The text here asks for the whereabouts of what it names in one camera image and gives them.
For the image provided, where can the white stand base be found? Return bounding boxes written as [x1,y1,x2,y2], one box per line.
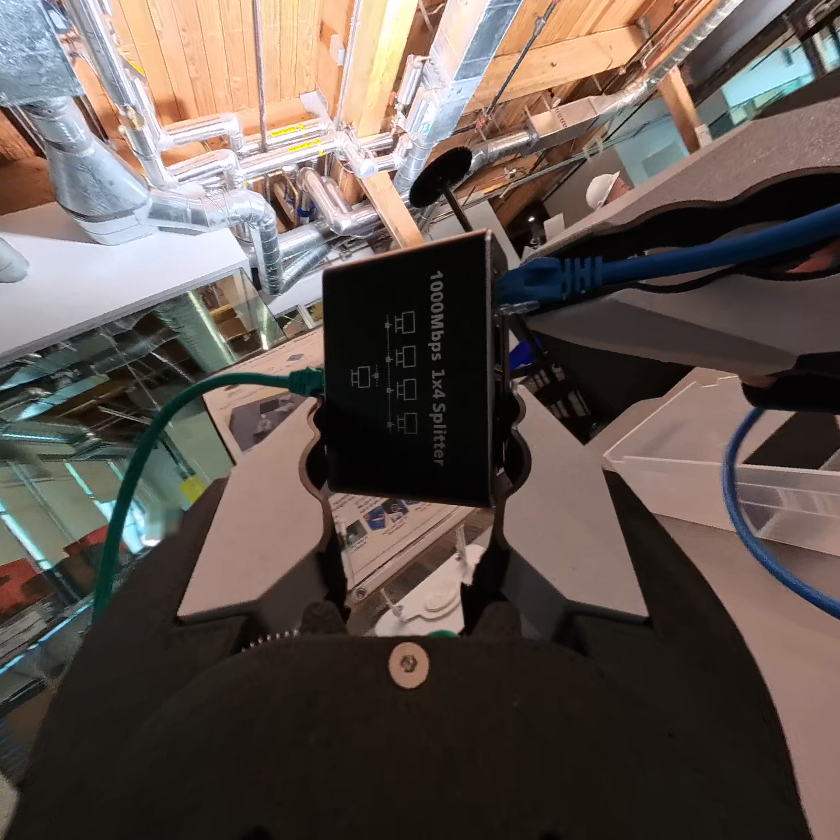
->
[375,525,470,639]

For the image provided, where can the black round disc on rod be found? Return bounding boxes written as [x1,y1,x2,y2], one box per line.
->
[410,147,475,232]

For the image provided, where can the black ethernet splitter box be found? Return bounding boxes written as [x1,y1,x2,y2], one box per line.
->
[322,230,519,509]

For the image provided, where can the wooden board with instruction sheet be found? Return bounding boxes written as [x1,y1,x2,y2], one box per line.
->
[203,331,463,592]

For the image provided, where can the blue ethernet cable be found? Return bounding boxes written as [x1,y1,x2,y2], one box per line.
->
[495,203,840,621]

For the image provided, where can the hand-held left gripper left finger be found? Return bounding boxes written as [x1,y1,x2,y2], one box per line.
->
[177,397,350,635]

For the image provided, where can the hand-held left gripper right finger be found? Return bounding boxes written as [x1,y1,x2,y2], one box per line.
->
[458,387,652,635]

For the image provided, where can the silver ceiling ductwork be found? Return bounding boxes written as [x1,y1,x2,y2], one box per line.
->
[0,0,723,296]

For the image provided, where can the green ethernet cable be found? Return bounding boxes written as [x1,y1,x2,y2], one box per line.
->
[92,367,459,641]

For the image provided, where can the clear plastic bin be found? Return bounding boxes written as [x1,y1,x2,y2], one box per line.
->
[604,377,840,559]

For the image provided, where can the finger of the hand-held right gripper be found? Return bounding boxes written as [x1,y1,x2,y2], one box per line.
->
[525,262,840,377]
[525,112,840,258]

